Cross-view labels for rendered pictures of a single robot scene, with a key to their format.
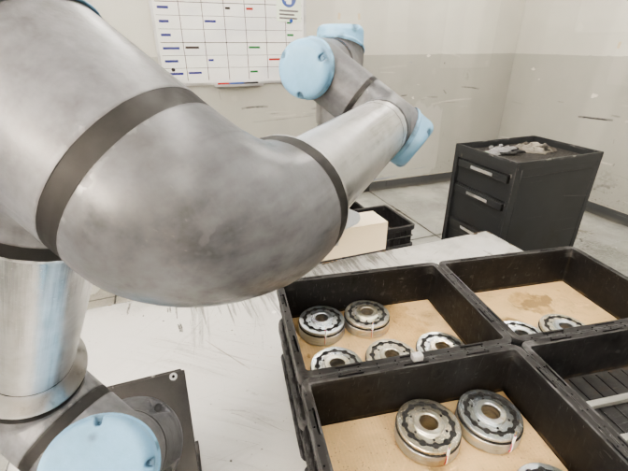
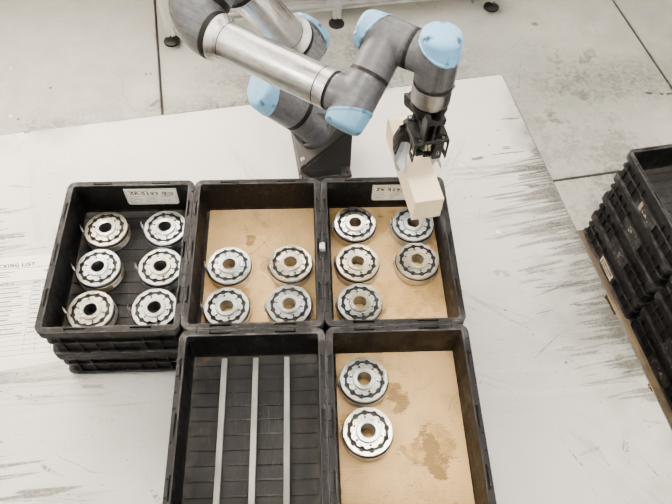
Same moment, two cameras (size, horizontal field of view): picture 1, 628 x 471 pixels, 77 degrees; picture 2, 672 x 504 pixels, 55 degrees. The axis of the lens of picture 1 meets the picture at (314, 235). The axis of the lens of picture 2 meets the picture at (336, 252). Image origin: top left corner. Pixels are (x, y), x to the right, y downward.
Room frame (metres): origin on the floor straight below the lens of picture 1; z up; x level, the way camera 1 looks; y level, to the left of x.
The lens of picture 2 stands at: (0.66, -0.97, 2.15)
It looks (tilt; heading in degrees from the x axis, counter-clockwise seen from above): 57 degrees down; 98
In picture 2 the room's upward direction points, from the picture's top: 2 degrees clockwise
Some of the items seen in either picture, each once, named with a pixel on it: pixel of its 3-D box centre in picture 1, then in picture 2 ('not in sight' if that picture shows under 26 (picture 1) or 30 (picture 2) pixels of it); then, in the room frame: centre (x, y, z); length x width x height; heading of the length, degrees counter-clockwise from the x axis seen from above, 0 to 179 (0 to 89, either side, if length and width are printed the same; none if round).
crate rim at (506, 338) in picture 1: (381, 312); (388, 248); (0.66, -0.14, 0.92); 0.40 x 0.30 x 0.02; 102
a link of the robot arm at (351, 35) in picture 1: (338, 63); (436, 57); (0.69, -0.04, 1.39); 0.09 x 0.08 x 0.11; 158
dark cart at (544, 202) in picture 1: (509, 221); not in sight; (2.16, -1.18, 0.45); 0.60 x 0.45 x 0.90; 111
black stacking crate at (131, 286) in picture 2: not in sight; (127, 265); (0.07, -0.27, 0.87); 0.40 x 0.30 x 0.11; 102
